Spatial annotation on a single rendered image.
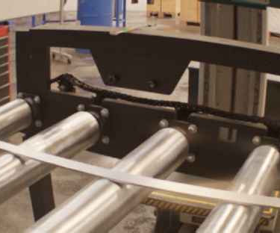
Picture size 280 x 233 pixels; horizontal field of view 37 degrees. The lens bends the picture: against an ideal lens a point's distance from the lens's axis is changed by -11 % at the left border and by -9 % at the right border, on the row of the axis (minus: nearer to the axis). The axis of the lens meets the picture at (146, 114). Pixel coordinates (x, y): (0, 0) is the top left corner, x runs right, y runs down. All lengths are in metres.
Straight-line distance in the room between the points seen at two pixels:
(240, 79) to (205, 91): 0.19
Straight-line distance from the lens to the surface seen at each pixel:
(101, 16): 6.68
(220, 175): 1.37
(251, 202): 0.92
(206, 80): 2.16
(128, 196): 1.01
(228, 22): 2.12
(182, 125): 1.34
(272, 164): 1.14
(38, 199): 1.81
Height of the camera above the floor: 1.38
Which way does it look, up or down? 20 degrees down
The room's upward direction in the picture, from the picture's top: 1 degrees clockwise
